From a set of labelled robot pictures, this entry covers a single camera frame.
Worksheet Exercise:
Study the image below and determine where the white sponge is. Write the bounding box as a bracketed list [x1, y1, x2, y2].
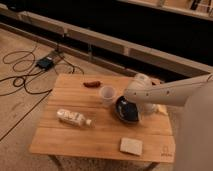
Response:
[120, 137, 143, 156]

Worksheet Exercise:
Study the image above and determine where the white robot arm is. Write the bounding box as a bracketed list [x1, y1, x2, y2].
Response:
[124, 73, 213, 171]

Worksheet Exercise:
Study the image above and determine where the dark ceramic bowl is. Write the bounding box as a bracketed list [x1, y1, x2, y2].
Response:
[115, 96, 139, 123]

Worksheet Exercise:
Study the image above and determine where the white plastic cup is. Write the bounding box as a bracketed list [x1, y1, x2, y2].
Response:
[99, 86, 116, 107]

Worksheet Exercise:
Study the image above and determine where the brown sausage toy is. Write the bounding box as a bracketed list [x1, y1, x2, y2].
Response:
[83, 81, 101, 88]

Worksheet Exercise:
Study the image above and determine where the wooden slat table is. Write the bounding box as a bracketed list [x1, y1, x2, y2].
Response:
[30, 74, 175, 163]

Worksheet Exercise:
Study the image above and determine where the clear plastic bottle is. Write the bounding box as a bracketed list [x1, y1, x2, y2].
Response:
[57, 109, 92, 126]

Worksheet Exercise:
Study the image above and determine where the blue power box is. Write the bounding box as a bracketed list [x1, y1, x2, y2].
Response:
[36, 57, 54, 70]

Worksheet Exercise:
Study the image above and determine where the black floor cable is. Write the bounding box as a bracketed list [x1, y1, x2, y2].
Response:
[0, 39, 85, 142]

